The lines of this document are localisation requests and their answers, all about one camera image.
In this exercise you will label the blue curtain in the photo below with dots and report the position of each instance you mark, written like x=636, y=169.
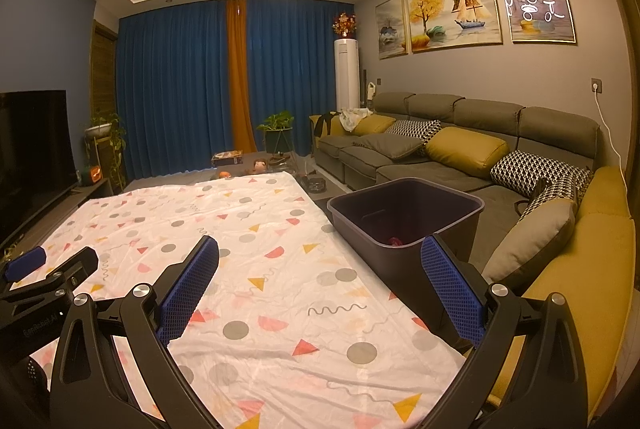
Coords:
x=295, y=64
x=175, y=84

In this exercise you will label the houndstooth cushion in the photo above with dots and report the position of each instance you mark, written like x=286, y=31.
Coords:
x=530, y=170
x=414, y=129
x=557, y=193

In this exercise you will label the large yellow cushion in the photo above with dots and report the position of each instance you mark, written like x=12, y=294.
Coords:
x=467, y=154

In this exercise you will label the colourful flat box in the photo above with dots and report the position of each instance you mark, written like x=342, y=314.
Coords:
x=227, y=158

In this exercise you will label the tree and sailboat painting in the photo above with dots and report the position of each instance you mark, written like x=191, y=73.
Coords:
x=452, y=9

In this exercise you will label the white clothes pile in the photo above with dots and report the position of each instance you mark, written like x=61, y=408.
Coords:
x=355, y=117

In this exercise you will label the small landscape painting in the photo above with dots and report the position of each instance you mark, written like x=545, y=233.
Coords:
x=392, y=29

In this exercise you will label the small yellow cushion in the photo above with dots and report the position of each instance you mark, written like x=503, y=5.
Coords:
x=375, y=124

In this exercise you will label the black television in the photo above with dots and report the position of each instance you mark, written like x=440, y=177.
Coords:
x=30, y=149

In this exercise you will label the small doll toy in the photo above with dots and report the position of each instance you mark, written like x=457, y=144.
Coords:
x=259, y=166

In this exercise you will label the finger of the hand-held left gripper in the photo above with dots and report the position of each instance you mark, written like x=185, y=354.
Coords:
x=75, y=266
x=25, y=261

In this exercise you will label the dark television cabinet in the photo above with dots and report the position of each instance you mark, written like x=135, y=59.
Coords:
x=95, y=189

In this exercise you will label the metal plant stand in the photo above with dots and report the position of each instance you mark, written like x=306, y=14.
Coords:
x=278, y=141

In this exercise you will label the trailing plant in white bowl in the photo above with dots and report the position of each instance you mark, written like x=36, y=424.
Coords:
x=99, y=129

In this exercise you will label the wall socket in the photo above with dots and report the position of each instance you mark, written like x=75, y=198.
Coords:
x=596, y=85

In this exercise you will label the orange artificial flowers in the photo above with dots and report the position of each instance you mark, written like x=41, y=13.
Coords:
x=345, y=24

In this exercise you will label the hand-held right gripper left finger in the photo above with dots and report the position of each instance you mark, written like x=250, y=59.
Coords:
x=187, y=290

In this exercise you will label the white plastic jug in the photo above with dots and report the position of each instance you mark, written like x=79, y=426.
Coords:
x=370, y=91

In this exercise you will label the orange curtain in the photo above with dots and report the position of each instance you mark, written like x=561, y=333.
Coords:
x=241, y=74

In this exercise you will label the tall plant stand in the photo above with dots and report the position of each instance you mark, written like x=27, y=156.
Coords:
x=95, y=154

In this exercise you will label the black tray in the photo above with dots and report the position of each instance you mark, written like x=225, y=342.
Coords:
x=316, y=183

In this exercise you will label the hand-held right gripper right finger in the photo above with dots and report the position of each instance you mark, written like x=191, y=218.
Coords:
x=452, y=290

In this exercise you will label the patterned white tablecloth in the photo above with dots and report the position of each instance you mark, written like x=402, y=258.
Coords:
x=300, y=259

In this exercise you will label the large grey cushion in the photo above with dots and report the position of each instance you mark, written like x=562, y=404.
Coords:
x=530, y=239

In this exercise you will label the brown wooden door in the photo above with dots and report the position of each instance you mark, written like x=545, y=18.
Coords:
x=102, y=74

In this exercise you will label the black clothing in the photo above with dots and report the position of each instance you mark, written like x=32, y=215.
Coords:
x=322, y=124

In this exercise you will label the flat grey cushion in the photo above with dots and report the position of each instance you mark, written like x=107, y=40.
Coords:
x=390, y=145

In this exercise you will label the dark grey plastic bin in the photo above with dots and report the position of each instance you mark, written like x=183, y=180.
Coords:
x=400, y=209

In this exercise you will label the grey and yellow sofa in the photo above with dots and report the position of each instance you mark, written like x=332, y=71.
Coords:
x=485, y=114

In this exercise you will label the pink plastic bag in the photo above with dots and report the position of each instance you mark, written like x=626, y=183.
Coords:
x=397, y=241

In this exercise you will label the green potted plant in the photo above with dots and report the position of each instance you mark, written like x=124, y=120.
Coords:
x=276, y=120

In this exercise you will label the small orange toy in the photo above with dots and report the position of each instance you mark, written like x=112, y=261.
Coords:
x=223, y=174

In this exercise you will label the white tower air conditioner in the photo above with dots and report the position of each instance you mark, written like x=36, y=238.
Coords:
x=346, y=74

